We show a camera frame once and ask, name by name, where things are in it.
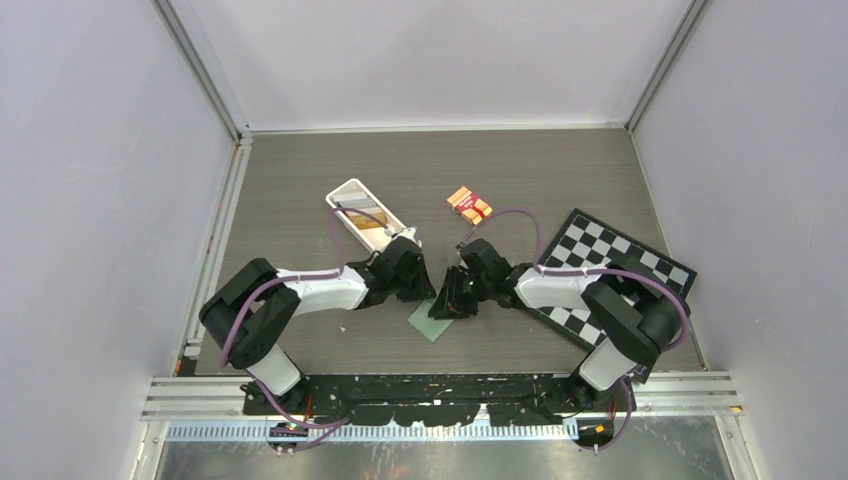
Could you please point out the mint green card holder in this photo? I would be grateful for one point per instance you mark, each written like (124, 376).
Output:
(432, 329)

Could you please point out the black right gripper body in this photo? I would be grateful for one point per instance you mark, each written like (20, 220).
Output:
(483, 284)

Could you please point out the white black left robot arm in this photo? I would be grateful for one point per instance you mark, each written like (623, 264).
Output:
(247, 316)

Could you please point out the grey credit card stack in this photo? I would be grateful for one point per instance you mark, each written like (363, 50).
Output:
(359, 200)

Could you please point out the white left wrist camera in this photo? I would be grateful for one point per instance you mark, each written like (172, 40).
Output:
(410, 233)

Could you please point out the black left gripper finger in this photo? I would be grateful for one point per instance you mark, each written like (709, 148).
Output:
(409, 290)
(420, 272)

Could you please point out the aluminium frame rail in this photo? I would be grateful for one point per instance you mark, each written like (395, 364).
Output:
(211, 408)

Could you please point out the gold credit card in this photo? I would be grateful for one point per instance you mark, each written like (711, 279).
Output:
(363, 222)

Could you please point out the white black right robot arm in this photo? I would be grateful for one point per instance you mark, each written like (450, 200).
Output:
(641, 317)

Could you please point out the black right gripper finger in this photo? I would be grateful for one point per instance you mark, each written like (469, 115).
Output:
(463, 300)
(449, 302)

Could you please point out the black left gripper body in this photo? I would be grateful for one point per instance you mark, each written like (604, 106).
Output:
(398, 278)

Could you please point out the red orange small box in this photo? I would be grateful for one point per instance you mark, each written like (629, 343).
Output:
(469, 206)

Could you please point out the white rectangular plastic tray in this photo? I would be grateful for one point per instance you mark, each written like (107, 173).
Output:
(374, 240)

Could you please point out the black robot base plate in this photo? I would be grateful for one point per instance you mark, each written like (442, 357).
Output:
(438, 400)

